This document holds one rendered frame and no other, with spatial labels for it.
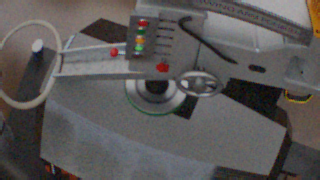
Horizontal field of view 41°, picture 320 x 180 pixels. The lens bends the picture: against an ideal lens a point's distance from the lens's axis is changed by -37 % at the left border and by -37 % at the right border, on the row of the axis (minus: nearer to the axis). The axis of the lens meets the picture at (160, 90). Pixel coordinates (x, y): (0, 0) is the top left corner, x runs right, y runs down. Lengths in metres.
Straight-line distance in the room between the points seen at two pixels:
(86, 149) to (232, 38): 0.83
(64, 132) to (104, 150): 0.20
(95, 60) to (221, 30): 0.61
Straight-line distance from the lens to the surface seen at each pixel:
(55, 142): 2.42
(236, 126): 2.34
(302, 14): 1.68
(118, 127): 2.29
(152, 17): 1.70
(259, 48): 1.85
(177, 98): 2.32
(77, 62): 2.31
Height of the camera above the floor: 2.97
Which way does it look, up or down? 64 degrees down
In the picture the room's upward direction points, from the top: 10 degrees clockwise
